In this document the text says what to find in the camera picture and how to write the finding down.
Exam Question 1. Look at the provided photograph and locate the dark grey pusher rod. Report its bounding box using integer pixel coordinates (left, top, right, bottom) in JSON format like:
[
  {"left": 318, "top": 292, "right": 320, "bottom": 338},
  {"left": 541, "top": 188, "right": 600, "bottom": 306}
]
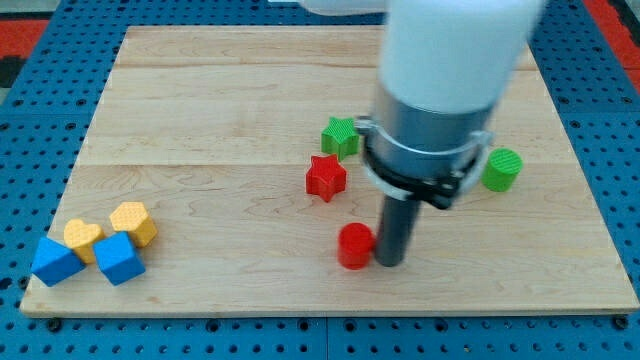
[{"left": 374, "top": 196, "right": 421, "bottom": 267}]

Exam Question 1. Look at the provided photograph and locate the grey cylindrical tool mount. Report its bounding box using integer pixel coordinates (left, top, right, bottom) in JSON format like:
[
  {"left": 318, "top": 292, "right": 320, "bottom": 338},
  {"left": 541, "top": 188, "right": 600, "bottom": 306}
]
[{"left": 356, "top": 84, "right": 494, "bottom": 210}]

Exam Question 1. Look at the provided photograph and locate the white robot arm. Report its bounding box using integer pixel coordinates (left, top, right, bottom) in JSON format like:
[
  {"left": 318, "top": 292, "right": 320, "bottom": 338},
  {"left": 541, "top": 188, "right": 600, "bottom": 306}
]
[{"left": 295, "top": 0, "right": 546, "bottom": 267}]

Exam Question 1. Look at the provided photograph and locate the blue triangle block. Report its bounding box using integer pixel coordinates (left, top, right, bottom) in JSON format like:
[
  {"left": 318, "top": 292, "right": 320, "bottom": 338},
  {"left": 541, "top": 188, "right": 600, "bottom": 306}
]
[{"left": 31, "top": 237, "right": 86, "bottom": 287}]

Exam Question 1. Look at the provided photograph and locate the red cylinder block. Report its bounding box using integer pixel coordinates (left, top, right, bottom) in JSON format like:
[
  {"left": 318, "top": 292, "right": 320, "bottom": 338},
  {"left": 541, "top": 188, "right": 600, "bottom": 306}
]
[{"left": 337, "top": 222, "right": 375, "bottom": 270}]

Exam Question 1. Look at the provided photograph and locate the green cylinder block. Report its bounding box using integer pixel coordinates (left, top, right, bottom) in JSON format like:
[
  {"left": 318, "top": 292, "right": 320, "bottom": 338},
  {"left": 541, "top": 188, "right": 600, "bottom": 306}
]
[{"left": 481, "top": 148, "right": 523, "bottom": 192}]

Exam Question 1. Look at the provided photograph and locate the red star block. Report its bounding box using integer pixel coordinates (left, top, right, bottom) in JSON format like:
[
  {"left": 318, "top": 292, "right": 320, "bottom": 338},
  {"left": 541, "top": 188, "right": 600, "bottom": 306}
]
[{"left": 305, "top": 154, "right": 347, "bottom": 202}]

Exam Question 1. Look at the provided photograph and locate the green star block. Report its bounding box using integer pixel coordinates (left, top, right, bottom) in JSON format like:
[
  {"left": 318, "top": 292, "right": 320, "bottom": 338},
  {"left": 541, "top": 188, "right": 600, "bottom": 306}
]
[{"left": 321, "top": 117, "right": 360, "bottom": 161}]

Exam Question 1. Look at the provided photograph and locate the light wooden board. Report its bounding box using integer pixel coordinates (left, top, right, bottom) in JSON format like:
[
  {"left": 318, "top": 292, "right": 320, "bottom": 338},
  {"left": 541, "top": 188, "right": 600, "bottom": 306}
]
[{"left": 21, "top": 26, "right": 639, "bottom": 318}]

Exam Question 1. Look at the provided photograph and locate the yellow hexagon block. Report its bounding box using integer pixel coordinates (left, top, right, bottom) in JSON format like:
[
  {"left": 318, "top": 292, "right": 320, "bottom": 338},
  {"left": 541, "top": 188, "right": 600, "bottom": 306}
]
[{"left": 109, "top": 202, "right": 158, "bottom": 248}]

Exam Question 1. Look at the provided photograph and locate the blue cube block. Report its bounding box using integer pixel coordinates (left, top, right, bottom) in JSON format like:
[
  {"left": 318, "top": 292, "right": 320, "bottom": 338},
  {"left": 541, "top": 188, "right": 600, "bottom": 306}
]
[{"left": 93, "top": 232, "right": 146, "bottom": 286}]

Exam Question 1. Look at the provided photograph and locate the yellow heart block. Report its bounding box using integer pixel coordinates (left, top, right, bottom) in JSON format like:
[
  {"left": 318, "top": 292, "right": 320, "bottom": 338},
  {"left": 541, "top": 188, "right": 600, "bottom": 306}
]
[{"left": 63, "top": 218, "right": 106, "bottom": 264}]

